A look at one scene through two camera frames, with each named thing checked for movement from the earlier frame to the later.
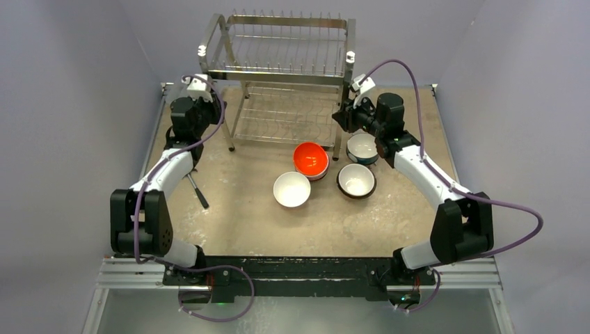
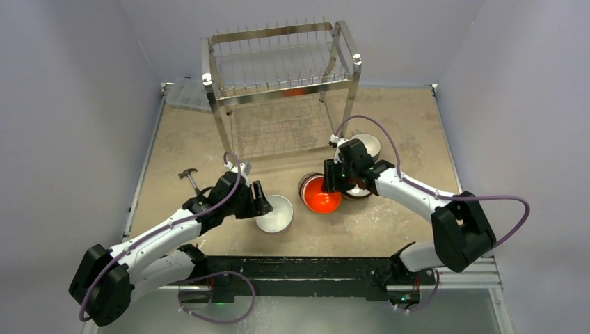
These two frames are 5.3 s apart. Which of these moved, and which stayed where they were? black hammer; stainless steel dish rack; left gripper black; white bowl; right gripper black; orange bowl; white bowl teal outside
Moved: left gripper black; right gripper black; stainless steel dish rack; white bowl; orange bowl
Stayed: white bowl teal outside; black hammer
